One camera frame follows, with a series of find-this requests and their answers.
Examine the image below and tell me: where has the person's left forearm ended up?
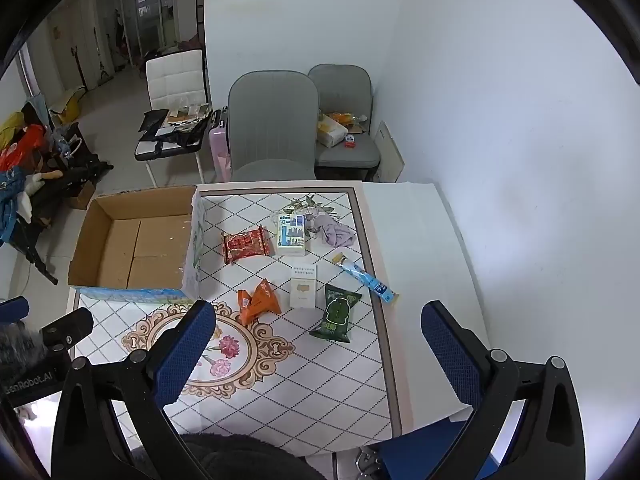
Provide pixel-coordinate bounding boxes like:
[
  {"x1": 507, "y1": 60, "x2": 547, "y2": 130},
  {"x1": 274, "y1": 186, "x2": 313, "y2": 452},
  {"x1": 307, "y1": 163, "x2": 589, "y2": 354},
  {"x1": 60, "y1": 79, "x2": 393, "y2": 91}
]
[{"x1": 0, "y1": 322, "x2": 41, "y2": 363}]

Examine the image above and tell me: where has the white padded chair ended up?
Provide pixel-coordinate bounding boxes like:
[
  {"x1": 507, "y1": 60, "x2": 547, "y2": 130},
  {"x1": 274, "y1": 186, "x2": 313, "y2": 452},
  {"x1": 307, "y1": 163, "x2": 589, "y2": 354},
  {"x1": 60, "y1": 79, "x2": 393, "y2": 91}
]
[{"x1": 134, "y1": 49, "x2": 211, "y2": 186}]

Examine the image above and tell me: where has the blue tube packet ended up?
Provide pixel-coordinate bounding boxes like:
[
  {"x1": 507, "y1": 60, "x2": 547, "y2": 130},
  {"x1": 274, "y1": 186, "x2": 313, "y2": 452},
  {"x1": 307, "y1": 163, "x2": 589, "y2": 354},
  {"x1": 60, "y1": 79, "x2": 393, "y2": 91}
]
[{"x1": 331, "y1": 252, "x2": 399, "y2": 307}]

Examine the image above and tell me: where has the beige board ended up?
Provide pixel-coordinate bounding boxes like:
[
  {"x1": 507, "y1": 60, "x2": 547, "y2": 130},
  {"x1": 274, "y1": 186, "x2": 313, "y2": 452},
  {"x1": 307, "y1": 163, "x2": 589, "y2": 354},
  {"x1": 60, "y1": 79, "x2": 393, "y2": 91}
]
[{"x1": 372, "y1": 120, "x2": 405, "y2": 183}]

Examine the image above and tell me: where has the blue white tissue pack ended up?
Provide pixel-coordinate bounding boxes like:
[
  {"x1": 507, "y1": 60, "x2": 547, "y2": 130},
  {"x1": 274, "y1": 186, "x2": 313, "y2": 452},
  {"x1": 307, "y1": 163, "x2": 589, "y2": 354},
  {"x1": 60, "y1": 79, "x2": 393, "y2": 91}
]
[{"x1": 276, "y1": 212, "x2": 307, "y2": 257}]

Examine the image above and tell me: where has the purple cloth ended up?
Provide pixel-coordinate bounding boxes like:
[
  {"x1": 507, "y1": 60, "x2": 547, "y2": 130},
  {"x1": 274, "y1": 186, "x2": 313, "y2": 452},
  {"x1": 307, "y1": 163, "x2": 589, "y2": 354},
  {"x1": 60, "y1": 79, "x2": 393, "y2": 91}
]
[{"x1": 305, "y1": 211, "x2": 357, "y2": 248}]

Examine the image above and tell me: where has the yellow bag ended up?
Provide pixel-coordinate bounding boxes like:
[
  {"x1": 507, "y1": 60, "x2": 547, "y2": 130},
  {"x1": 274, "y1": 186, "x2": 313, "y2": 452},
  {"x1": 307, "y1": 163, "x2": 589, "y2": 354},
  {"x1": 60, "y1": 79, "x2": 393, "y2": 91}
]
[{"x1": 50, "y1": 92, "x2": 83, "y2": 123}]

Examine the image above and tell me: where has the blue garment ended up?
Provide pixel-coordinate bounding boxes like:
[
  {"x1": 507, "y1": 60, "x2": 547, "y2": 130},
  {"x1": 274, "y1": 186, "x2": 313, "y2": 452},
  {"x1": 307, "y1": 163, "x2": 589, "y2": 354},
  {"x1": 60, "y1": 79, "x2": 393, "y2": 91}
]
[{"x1": 0, "y1": 166, "x2": 28, "y2": 246}]

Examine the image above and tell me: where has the yellow garment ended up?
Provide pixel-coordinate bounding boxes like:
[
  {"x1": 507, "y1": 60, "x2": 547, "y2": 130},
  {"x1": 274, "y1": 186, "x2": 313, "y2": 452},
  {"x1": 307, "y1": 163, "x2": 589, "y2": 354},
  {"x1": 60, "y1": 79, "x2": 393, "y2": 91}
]
[{"x1": 0, "y1": 110, "x2": 26, "y2": 148}]

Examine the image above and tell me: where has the dark fuzzy clothing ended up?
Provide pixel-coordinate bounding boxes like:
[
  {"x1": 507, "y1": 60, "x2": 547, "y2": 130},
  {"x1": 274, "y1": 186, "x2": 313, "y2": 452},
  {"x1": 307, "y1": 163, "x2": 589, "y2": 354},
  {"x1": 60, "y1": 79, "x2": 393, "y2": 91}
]
[{"x1": 177, "y1": 432, "x2": 326, "y2": 480}]

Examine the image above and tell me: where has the red snack packet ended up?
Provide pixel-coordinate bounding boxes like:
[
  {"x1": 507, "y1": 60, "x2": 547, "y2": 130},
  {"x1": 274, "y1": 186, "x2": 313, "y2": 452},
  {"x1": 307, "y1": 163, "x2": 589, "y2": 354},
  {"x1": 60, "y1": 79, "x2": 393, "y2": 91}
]
[{"x1": 221, "y1": 226, "x2": 276, "y2": 266}]

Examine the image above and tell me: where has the small cardboard box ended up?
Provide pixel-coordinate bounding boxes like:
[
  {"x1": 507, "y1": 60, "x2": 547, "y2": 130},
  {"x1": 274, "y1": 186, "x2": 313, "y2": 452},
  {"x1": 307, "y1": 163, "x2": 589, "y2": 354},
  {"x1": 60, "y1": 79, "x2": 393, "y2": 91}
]
[{"x1": 67, "y1": 180, "x2": 96, "y2": 211}]

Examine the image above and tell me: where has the green snack packet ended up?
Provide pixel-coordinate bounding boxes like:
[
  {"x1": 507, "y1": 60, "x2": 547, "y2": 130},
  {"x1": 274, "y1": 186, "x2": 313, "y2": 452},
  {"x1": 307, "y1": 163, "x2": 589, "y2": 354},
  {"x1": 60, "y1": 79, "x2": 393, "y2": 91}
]
[{"x1": 308, "y1": 283, "x2": 363, "y2": 344}]

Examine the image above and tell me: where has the red plastic bag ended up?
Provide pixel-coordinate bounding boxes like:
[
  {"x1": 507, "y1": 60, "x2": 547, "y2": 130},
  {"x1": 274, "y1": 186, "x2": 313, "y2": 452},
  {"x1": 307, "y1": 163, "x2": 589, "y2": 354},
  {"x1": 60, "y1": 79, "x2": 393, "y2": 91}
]
[{"x1": 0, "y1": 124, "x2": 48, "y2": 171}]

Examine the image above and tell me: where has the small white box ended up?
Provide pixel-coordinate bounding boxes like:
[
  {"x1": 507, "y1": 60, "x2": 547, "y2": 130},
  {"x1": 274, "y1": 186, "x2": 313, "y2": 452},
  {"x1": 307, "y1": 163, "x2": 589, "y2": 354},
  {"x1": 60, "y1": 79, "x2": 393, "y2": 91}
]
[{"x1": 289, "y1": 265, "x2": 318, "y2": 309}]

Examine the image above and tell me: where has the glass sliding door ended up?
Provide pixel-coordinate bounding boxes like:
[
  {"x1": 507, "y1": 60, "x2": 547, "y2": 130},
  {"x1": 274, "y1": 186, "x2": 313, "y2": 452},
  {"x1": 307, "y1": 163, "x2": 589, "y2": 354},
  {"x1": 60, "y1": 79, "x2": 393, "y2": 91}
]
[{"x1": 92, "y1": 0, "x2": 206, "y2": 73}]

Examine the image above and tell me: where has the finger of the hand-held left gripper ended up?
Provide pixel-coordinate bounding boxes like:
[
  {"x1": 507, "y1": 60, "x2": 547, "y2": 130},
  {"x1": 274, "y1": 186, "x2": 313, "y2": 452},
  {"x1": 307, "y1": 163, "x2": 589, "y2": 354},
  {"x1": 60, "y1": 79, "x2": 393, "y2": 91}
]
[
  {"x1": 40, "y1": 307, "x2": 94, "y2": 352},
  {"x1": 0, "y1": 296, "x2": 30, "y2": 326}
]

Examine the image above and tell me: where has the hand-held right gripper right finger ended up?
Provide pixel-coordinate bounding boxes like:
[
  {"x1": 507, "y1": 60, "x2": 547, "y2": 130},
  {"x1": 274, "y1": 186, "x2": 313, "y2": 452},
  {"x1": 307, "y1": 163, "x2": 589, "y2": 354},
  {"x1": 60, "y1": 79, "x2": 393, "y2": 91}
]
[{"x1": 421, "y1": 301, "x2": 586, "y2": 480}]

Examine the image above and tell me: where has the grey chair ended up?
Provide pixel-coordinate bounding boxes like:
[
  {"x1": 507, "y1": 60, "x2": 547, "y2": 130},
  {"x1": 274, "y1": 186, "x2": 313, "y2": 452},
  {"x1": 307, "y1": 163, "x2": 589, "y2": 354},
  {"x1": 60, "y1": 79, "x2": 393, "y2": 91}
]
[
  {"x1": 227, "y1": 71, "x2": 321, "y2": 183},
  {"x1": 307, "y1": 63, "x2": 382, "y2": 183}
]

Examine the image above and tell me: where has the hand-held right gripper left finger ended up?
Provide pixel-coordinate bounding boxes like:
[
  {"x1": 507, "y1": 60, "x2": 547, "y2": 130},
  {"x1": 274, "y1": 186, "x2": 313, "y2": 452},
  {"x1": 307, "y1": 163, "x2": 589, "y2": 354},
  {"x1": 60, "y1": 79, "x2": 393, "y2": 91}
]
[{"x1": 51, "y1": 300, "x2": 217, "y2": 480}]

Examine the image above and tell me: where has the orange snack packet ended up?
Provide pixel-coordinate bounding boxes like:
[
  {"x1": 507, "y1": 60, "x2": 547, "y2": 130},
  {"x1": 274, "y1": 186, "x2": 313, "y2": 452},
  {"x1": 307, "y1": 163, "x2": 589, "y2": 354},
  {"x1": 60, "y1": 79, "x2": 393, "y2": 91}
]
[{"x1": 236, "y1": 279, "x2": 281, "y2": 326}]

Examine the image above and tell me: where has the pink suitcase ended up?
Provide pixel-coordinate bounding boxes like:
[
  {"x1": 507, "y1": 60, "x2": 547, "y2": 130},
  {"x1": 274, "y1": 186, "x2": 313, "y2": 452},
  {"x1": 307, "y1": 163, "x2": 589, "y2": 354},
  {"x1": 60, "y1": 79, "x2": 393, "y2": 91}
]
[{"x1": 207, "y1": 107, "x2": 233, "y2": 184}]

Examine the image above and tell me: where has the clothes rack pile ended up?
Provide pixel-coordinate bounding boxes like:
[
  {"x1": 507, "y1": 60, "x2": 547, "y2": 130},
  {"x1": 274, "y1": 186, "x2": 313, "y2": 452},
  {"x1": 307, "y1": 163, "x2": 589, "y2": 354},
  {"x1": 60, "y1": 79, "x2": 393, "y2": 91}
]
[{"x1": 15, "y1": 160, "x2": 116, "y2": 286}]

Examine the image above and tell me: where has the black bag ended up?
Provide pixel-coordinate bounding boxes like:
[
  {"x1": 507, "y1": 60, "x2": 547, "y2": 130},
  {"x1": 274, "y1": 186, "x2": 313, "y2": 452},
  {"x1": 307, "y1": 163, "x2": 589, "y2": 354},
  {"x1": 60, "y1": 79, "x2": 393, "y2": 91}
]
[{"x1": 135, "y1": 107, "x2": 211, "y2": 153}]

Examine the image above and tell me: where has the blue stool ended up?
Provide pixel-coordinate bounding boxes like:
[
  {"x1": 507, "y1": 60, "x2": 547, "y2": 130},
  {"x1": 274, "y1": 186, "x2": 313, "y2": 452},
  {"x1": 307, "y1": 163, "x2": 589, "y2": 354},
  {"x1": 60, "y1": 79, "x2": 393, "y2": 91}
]
[{"x1": 375, "y1": 417, "x2": 501, "y2": 480}]

